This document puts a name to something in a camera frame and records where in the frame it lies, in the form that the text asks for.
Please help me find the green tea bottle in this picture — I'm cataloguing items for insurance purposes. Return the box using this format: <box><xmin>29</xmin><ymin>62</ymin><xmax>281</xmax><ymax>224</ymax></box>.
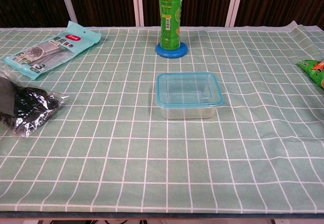
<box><xmin>158</xmin><ymin>0</ymin><xmax>184</xmax><ymax>51</ymax></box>

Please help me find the green snack bag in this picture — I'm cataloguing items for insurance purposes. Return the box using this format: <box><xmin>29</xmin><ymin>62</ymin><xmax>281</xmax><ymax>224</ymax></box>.
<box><xmin>296</xmin><ymin>59</ymin><xmax>324</xmax><ymax>91</ymax></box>

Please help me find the dark folding partition screen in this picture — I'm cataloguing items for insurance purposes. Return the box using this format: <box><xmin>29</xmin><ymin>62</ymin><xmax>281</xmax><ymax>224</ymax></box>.
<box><xmin>0</xmin><ymin>0</ymin><xmax>324</xmax><ymax>29</ymax></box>

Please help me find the black item in clear bag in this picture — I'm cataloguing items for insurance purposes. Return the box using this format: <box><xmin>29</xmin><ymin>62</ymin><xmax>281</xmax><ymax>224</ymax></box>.
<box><xmin>0</xmin><ymin>66</ymin><xmax>70</xmax><ymax>139</ymax></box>

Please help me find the clear plastic container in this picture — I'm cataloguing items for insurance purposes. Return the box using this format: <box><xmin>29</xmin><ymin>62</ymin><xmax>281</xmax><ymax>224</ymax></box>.
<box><xmin>156</xmin><ymin>102</ymin><xmax>219</xmax><ymax>120</ymax></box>

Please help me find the blue container lid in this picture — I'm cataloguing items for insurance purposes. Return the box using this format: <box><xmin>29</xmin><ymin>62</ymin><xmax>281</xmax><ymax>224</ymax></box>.
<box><xmin>155</xmin><ymin>72</ymin><xmax>226</xmax><ymax>108</ymax></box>

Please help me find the green checked tablecloth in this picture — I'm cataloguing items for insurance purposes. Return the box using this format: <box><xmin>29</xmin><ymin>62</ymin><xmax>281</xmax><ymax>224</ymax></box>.
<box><xmin>0</xmin><ymin>21</ymin><xmax>324</xmax><ymax>215</ymax></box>

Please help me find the light blue cloth package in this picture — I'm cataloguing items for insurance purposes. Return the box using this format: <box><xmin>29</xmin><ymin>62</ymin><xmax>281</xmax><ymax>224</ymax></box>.
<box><xmin>2</xmin><ymin>20</ymin><xmax>102</xmax><ymax>81</ymax></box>

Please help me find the blue round coaster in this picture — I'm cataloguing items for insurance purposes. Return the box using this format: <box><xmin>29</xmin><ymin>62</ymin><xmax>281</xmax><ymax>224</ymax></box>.
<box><xmin>155</xmin><ymin>41</ymin><xmax>189</xmax><ymax>59</ymax></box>

